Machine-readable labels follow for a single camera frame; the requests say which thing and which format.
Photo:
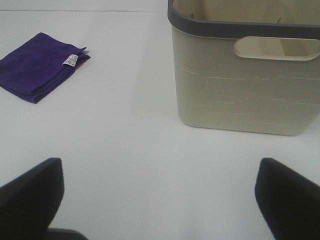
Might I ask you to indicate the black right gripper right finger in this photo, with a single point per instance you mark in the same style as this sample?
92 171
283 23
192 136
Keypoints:
288 201

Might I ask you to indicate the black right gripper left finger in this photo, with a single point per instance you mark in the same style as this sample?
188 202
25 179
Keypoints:
29 203

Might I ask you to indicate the purple towel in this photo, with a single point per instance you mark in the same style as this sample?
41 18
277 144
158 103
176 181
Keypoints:
40 65

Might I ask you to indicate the beige basket with grey rim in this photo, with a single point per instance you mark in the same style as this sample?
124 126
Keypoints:
247 65

